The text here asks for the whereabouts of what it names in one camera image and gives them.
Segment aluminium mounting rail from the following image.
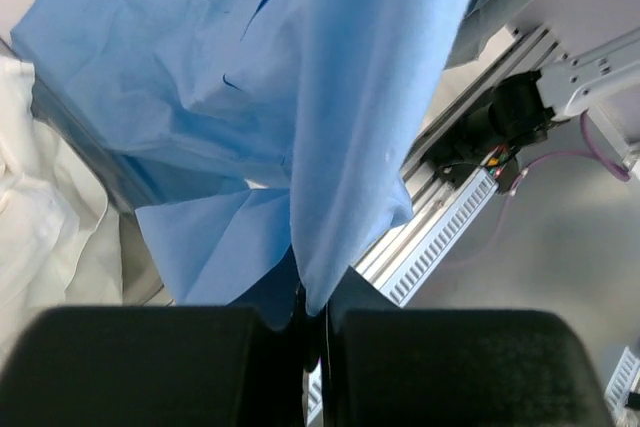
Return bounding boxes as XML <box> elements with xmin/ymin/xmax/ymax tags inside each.
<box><xmin>355</xmin><ymin>27</ymin><xmax>559</xmax><ymax>303</ymax></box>

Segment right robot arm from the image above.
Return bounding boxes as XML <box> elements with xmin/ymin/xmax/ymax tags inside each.
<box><xmin>450</xmin><ymin>29</ymin><xmax>639</xmax><ymax>165</ymax></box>

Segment blue shirt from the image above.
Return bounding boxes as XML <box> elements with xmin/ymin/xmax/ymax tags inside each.
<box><xmin>9</xmin><ymin>0</ymin><xmax>499</xmax><ymax>333</ymax></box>

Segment grey transparent plastic bin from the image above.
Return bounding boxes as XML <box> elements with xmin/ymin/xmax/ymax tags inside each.
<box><xmin>31</xmin><ymin>79</ymin><xmax>174</xmax><ymax>306</ymax></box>

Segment white shirt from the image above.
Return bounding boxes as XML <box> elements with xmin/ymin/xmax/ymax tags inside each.
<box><xmin>1</xmin><ymin>56</ymin><xmax>123</xmax><ymax>354</ymax></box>

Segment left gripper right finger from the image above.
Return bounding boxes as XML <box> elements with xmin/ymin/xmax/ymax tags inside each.
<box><xmin>324</xmin><ymin>270</ymin><xmax>612</xmax><ymax>426</ymax></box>

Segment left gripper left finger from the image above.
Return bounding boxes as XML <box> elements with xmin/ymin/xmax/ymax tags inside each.
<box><xmin>0</xmin><ymin>261</ymin><xmax>306</xmax><ymax>427</ymax></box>

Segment white slotted cable duct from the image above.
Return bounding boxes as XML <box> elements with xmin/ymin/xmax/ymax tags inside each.
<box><xmin>304</xmin><ymin>166</ymin><xmax>640</xmax><ymax>416</ymax></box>

